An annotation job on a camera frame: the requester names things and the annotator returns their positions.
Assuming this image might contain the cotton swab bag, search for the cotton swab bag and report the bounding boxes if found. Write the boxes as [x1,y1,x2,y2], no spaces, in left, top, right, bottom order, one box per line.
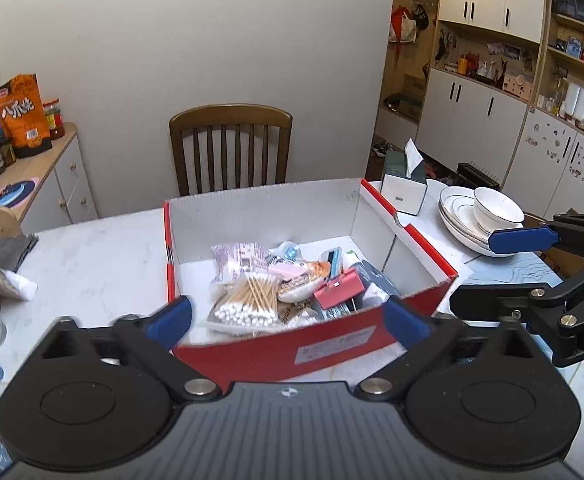
[204,272,285,333]

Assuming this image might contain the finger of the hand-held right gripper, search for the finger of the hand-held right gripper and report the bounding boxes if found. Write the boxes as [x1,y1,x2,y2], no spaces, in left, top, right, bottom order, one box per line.
[449,260,584,331]
[488,214,584,258]

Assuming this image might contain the white plate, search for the white plate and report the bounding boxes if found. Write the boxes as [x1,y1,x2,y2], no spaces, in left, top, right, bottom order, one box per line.
[438,186,525,248]
[439,210,528,258]

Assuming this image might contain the pink purple snack packet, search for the pink purple snack packet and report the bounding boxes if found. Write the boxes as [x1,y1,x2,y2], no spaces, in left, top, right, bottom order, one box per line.
[211,241,273,286]

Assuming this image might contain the red sauce jar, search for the red sauce jar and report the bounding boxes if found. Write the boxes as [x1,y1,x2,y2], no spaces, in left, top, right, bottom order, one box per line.
[42,99,66,140]

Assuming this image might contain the gold foil packet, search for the gold foil packet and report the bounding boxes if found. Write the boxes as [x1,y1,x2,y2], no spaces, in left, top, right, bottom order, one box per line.
[277,300,323,328]

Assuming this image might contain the pink sticky notes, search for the pink sticky notes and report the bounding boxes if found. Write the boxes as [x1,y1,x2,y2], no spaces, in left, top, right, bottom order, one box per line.
[269,260,307,281]

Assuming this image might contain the silver snack pouch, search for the silver snack pouch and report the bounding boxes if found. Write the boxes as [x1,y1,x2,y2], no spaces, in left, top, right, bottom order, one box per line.
[277,260,333,303]

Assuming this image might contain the black rack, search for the black rack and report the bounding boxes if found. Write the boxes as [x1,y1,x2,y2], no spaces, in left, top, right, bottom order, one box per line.
[454,161,503,192]

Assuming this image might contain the marble printed desktop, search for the marble printed desktop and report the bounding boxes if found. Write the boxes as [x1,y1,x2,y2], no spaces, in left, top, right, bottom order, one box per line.
[0,180,584,480]

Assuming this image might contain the pink binder clip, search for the pink binder clip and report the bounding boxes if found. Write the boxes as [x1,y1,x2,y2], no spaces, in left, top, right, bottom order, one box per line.
[313,267,365,311]

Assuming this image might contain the white wooden sideboard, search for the white wooden sideboard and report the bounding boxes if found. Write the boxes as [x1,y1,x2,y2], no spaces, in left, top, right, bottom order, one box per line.
[0,121,100,235]

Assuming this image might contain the white wooden wall cabinet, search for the white wooden wall cabinet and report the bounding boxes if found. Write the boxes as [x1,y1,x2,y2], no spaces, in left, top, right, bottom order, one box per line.
[374,0,584,221]

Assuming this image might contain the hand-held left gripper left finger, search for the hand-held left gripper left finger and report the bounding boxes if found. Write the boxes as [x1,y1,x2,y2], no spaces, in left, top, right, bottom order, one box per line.
[39,295,223,403]

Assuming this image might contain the red cardboard box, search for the red cardboard box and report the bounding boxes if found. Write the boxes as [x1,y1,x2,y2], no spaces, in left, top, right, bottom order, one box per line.
[163,177,460,386]

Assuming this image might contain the green white tissue box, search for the green white tissue box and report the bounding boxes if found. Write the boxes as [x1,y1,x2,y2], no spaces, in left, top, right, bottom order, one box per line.
[380,138,429,216]

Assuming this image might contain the red white hanging bag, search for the red white hanging bag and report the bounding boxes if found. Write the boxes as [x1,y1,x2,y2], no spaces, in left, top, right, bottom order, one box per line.
[389,2,430,43]

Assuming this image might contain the orange snack bag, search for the orange snack bag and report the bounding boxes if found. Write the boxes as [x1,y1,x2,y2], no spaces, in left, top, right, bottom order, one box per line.
[0,74,53,160]

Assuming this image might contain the blue round mouse pad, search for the blue round mouse pad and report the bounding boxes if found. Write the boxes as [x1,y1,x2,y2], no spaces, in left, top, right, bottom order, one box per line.
[0,176,41,208]

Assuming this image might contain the white green plastic bag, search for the white green plastic bag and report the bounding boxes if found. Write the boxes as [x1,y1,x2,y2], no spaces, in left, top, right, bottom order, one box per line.
[0,250,37,301]

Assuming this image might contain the grey cloth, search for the grey cloth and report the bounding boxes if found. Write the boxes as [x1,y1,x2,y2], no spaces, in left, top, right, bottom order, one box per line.
[0,233,39,273]

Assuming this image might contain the white bowl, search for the white bowl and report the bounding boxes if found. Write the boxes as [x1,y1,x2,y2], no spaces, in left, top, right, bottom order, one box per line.
[473,186,525,235]

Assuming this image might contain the dark blue tissue packet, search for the dark blue tissue packet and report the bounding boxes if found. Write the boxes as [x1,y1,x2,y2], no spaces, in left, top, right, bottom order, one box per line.
[352,260,400,306]

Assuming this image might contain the dark wooden chair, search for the dark wooden chair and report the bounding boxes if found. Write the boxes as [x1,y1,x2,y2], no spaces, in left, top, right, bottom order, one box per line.
[169,104,293,197]

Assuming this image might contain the white paper sheet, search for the white paper sheet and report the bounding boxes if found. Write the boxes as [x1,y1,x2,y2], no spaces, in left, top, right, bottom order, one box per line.
[439,255,475,306]

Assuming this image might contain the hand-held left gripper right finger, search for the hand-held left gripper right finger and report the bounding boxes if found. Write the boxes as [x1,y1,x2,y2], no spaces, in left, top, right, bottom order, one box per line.
[354,294,538,403]

